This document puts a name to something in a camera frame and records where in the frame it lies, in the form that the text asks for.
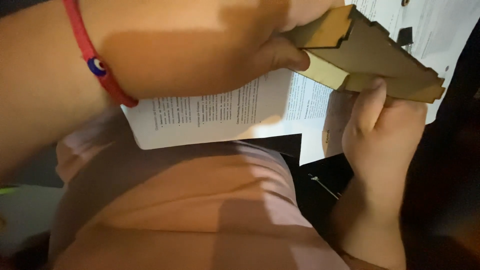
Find laser-cut wooden box part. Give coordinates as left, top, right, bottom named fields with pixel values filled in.
left=281, top=4, right=447, bottom=104

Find thin metal pin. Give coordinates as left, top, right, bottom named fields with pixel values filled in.
left=308, top=173, right=342, bottom=199

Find person's pink shirt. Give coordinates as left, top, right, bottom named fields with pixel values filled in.
left=47, top=107, right=387, bottom=270

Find small black clip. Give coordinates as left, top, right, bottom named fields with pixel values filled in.
left=397, top=26, right=414, bottom=47

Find red bracelet with eye bead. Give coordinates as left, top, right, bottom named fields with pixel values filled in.
left=62, top=0, right=139, bottom=109

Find person's right hand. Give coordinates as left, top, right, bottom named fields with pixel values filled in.
left=341, top=77, right=429, bottom=188

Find printed white paper sheet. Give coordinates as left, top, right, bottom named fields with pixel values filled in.
left=285, top=0, right=480, bottom=166
left=322, top=90, right=355, bottom=158
left=121, top=68, right=303, bottom=151

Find person's left hand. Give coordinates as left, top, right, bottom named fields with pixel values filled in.
left=79, top=0, right=346, bottom=101

